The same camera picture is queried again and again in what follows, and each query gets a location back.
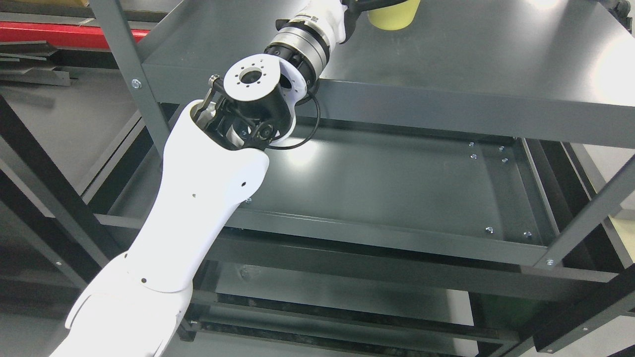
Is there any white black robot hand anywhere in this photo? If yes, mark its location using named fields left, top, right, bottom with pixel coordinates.
left=288, top=0, right=404, bottom=47

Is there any yellow plastic cup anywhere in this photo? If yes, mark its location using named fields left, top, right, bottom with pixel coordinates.
left=368, top=0, right=421, bottom=31

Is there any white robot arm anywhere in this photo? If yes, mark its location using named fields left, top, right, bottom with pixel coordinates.
left=52, top=5, right=350, bottom=357

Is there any grey metal shelf unit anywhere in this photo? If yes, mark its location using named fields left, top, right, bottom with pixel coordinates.
left=89, top=0, right=635, bottom=357

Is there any black metal shelf rack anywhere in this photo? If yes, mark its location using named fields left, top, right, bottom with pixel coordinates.
left=1, top=0, right=170, bottom=335

